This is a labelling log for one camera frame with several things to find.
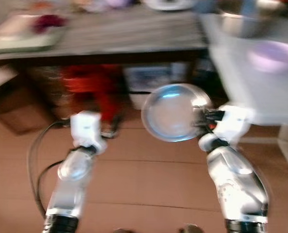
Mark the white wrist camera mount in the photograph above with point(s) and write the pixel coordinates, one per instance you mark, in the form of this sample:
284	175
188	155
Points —
236	121
86	128

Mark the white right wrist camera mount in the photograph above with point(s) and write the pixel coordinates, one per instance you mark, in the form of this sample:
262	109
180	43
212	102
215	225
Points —
236	121

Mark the dark wooden table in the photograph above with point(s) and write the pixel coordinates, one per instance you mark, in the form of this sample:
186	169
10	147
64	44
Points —
124	36

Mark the brown cardboard box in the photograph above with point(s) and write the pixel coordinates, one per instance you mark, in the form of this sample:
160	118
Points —
15	102

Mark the white storage box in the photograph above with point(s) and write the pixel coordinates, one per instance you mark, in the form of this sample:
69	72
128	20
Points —
153	77

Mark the purple bowl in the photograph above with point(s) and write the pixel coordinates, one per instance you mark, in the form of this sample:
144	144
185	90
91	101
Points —
272	56

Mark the white dish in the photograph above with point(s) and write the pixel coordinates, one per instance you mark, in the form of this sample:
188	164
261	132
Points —
169	4

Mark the white plastic table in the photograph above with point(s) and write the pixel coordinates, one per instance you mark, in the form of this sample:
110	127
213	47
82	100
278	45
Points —
250	92

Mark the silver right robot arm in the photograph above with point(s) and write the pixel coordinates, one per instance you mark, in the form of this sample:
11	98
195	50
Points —
236	184

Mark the red bag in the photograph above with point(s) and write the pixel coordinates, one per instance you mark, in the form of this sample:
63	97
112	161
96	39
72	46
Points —
93	87

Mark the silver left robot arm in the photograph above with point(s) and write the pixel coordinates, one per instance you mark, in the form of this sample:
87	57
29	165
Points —
69	189

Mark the dark red bundle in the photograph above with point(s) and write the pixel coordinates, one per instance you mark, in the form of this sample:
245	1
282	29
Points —
49	23

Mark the steel pot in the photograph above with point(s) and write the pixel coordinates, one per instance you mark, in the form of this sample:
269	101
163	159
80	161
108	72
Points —
243	22

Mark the round steel plate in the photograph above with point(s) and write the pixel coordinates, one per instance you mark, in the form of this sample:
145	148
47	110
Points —
170	114

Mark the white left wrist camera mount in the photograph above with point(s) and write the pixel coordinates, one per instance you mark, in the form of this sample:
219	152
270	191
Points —
86	128

